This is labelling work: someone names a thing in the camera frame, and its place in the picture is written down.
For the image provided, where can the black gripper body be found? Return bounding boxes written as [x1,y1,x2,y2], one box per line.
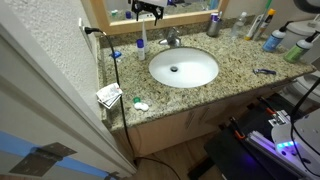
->
[131,0,167,11]

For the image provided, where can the blue soap pump bottle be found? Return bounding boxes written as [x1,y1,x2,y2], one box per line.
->
[262,20,295,53]

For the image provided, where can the green soap pump bottle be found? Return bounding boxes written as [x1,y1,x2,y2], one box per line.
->
[283,30,320,64]

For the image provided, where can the white oval sink basin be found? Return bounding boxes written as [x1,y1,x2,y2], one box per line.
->
[148,47,220,89]

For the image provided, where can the chrome faucet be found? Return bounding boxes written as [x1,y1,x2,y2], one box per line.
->
[158,27,183,48]

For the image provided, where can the wood framed mirror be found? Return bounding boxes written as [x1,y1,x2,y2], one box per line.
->
[81,0,230,36]

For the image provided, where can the small white bottle blue cap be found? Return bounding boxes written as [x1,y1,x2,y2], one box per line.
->
[136,38,147,62]

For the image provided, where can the small blue plastic item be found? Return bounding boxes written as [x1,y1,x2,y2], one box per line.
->
[109,49,123,61]

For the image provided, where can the metal toothbrush cup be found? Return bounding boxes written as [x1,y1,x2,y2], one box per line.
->
[206,13,224,38]

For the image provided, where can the clear plastic water bottle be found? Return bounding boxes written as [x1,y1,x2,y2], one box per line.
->
[230,11,248,39]

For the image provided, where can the white paper cards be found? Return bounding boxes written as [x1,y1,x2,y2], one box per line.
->
[95,82,124,110]

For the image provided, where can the white lotion tube yellow cap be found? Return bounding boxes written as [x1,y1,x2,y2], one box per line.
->
[244,13,265,42]

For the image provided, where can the sunscreen spray can orange cap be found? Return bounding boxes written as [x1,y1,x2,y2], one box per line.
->
[253,8,277,42]

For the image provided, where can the light wood vanity cabinet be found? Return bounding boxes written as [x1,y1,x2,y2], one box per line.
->
[109,78,302,158]

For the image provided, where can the blue razor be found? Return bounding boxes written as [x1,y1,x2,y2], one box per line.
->
[252,68,278,76]

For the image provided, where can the white door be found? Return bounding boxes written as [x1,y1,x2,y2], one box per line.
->
[0,0,138,180]

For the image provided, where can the black orange clamp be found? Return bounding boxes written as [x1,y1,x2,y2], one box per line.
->
[257,96,278,116]
[229,116,248,141]

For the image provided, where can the white toilet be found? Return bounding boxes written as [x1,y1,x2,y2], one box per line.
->
[279,13,320,113]

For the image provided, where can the black robot cart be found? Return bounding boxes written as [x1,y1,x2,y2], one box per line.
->
[187,93,320,180]

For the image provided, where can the metal door hinge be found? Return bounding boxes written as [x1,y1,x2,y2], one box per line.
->
[8,142,78,177]

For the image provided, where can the blue tape strip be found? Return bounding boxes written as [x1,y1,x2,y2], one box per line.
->
[0,130,110,178]

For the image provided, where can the white wall outlet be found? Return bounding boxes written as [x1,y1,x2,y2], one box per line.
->
[78,18,93,51]

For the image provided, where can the black power cable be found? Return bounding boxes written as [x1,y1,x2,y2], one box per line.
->
[83,26,183,180]

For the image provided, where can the metal cabinet door handle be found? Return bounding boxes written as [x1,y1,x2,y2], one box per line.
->
[197,106,211,126]
[184,109,198,130]

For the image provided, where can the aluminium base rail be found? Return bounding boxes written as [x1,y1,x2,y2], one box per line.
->
[245,109,303,175]

